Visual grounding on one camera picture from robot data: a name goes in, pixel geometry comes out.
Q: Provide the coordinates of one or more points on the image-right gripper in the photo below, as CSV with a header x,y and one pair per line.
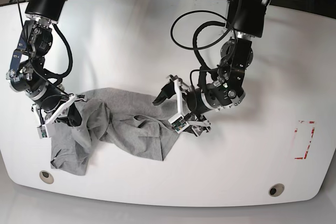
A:
x,y
191,103

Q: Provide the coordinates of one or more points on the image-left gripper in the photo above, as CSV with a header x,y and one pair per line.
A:
x,y
48,105

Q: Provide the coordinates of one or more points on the grey t-shirt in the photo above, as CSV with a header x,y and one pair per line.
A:
x,y
129,120

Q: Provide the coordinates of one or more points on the left table grommet hole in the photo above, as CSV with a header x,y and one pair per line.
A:
x,y
46,177

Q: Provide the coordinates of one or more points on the table grommet hole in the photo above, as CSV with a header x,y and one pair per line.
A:
x,y
46,177
276,190

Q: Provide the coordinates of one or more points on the red tape rectangle marking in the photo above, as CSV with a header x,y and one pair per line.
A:
x,y
302,139

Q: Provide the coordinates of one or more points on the right table grommet hole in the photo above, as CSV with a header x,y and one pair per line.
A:
x,y
276,190

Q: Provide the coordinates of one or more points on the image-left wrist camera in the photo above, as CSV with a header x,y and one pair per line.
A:
x,y
46,130

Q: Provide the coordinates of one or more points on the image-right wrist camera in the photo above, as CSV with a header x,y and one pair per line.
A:
x,y
178,123

